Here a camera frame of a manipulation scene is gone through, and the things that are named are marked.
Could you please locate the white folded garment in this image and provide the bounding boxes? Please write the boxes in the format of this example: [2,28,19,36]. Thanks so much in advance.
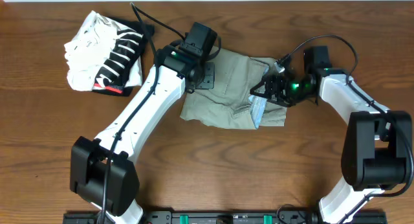
[63,10,144,92]

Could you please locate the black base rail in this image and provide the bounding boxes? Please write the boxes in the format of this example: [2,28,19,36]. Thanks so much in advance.
[62,210,388,224]

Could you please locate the black white striped garment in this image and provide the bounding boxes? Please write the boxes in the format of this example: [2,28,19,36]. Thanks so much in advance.
[92,17,148,96]

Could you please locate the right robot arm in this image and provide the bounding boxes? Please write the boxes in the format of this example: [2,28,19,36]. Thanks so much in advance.
[250,68,413,223]

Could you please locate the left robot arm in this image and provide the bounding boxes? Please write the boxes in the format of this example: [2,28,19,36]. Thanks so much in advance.
[70,44,219,223]

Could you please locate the khaki green shorts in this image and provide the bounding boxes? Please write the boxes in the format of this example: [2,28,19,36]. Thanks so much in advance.
[180,49,287,129]

